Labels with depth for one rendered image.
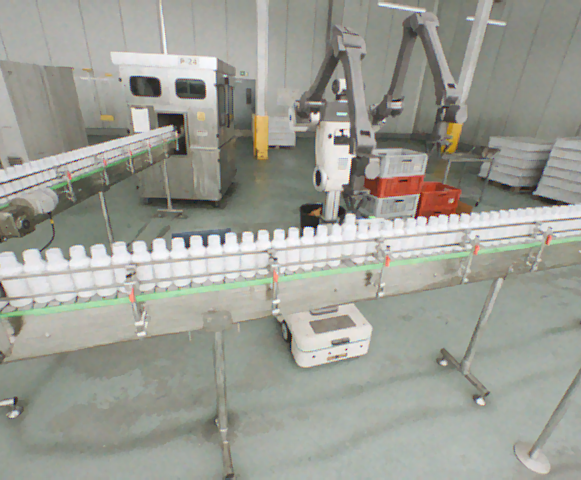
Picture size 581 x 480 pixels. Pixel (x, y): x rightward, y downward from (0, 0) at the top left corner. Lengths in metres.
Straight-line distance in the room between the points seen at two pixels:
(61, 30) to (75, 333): 12.56
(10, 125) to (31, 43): 7.05
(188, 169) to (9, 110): 3.05
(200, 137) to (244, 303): 3.73
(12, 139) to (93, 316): 5.84
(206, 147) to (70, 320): 3.79
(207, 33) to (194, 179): 8.88
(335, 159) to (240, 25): 11.80
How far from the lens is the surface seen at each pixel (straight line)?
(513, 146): 8.22
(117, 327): 1.21
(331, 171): 1.78
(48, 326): 1.24
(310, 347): 2.03
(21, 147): 6.83
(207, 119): 4.65
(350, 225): 1.22
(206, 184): 4.82
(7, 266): 1.19
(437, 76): 1.59
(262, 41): 8.91
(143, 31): 13.12
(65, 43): 13.41
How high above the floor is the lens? 1.61
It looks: 25 degrees down
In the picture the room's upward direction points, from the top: 3 degrees clockwise
